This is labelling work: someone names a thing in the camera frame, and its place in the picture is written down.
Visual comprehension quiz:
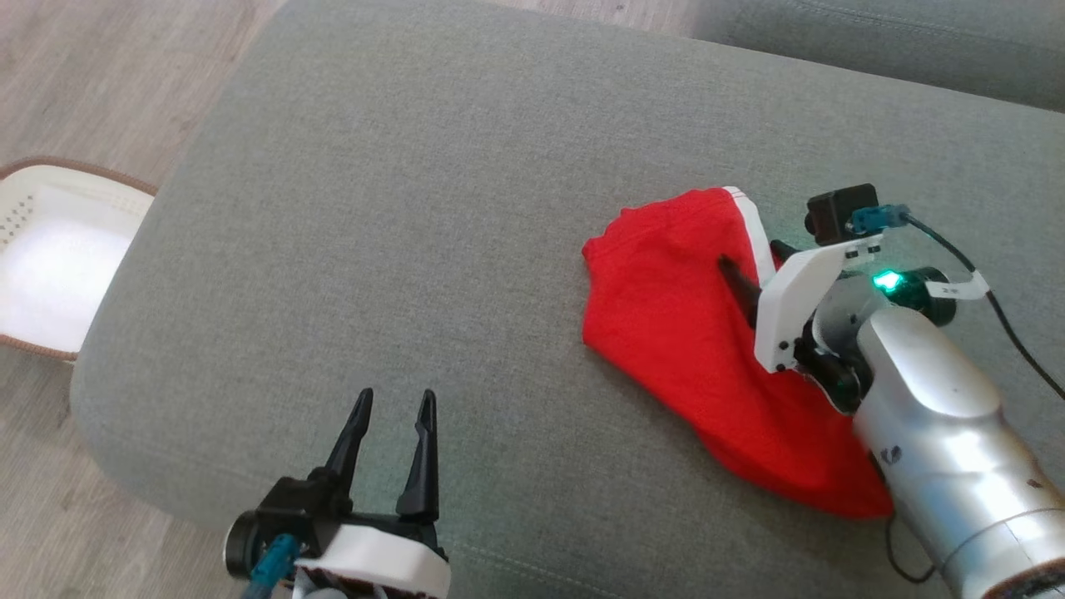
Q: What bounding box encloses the grey fabric sofa seat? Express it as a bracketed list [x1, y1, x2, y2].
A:
[690, 0, 1065, 114]

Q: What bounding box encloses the white laundry basket brown rim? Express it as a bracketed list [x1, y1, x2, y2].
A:
[0, 156, 160, 364]

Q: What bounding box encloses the left camera cable blue plug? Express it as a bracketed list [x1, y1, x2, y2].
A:
[244, 533, 300, 599]

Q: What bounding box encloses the red white shorts number 23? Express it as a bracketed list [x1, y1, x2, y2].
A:
[581, 187, 896, 521]

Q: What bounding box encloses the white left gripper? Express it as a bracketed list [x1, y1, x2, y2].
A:
[278, 388, 453, 599]

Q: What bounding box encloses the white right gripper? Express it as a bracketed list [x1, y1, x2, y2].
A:
[716, 235, 884, 374]

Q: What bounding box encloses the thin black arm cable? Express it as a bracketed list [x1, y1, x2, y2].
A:
[883, 514, 939, 585]

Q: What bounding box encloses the grey fabric sofa ottoman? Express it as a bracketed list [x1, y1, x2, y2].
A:
[71, 0, 1065, 599]

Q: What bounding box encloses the right camera cable blue plug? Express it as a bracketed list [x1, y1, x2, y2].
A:
[850, 203, 1065, 402]

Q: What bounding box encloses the camera cable blue plug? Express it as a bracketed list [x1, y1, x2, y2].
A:
[850, 203, 1065, 402]
[244, 533, 300, 599]

